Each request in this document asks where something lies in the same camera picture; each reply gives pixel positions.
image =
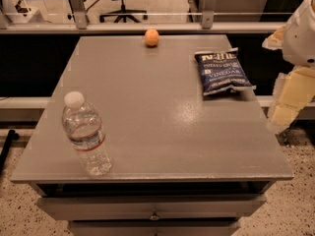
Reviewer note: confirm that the grey metal railing frame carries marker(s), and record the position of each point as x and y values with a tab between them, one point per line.
82	16

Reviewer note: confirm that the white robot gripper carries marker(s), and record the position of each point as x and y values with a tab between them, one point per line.
301	39

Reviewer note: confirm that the upper drawer with knob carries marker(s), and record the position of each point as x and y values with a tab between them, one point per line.
151	207

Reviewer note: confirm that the blue potato chip bag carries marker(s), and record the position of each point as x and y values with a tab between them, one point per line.
221	71

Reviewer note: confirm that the clear plastic water bottle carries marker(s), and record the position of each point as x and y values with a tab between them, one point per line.
83	127

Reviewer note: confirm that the grey wooden drawer cabinet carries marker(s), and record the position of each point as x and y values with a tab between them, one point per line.
163	137

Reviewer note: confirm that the orange fruit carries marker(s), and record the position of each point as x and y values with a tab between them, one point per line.
151	37

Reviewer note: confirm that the black pole on floor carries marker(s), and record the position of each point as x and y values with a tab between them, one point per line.
11	136

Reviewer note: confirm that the lower drawer front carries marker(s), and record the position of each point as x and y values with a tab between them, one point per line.
157	228

